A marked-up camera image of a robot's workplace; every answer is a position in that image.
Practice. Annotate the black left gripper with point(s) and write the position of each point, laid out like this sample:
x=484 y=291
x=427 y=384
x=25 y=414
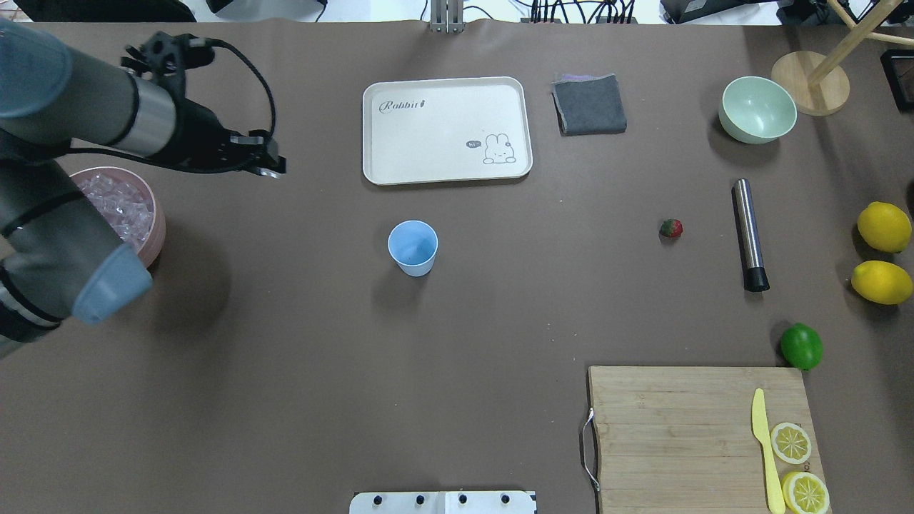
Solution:
x=198 y=133

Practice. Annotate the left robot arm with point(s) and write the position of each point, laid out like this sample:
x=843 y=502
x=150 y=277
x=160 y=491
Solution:
x=67 y=261

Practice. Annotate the pink bowl of ice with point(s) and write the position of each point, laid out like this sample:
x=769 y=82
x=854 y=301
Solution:
x=126 y=202

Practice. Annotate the light blue plastic cup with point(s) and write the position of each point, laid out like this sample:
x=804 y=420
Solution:
x=413 y=245

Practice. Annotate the wooden cup stand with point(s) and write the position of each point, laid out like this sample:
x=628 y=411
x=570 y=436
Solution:
x=815 y=82

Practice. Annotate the cream rabbit tray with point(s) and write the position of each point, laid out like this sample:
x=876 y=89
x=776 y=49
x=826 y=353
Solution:
x=444 y=130

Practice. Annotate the grey folded cloth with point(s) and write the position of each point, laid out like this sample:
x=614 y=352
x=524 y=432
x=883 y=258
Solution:
x=588 y=108

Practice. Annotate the red strawberry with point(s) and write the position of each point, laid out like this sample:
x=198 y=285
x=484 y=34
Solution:
x=671 y=228

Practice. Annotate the mint green bowl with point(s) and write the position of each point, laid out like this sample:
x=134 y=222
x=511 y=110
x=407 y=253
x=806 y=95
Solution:
x=756 y=110

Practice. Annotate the steel muddler with black tip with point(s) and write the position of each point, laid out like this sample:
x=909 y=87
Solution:
x=755 y=279

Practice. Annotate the green lime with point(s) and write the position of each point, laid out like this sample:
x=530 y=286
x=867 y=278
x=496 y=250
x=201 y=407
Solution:
x=801 y=347

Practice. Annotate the lemon half slice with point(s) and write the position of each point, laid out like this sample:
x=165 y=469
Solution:
x=791 y=443
x=805 y=492

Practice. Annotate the yellow plastic knife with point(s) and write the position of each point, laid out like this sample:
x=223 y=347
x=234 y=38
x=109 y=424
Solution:
x=759 y=425

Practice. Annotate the yellow lemon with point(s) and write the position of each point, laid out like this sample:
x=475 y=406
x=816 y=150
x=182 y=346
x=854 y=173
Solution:
x=882 y=282
x=885 y=227

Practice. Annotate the aluminium frame post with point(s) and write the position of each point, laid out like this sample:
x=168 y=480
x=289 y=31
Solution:
x=446 y=16

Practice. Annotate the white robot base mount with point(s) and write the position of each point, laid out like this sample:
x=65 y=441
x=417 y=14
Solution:
x=455 y=501

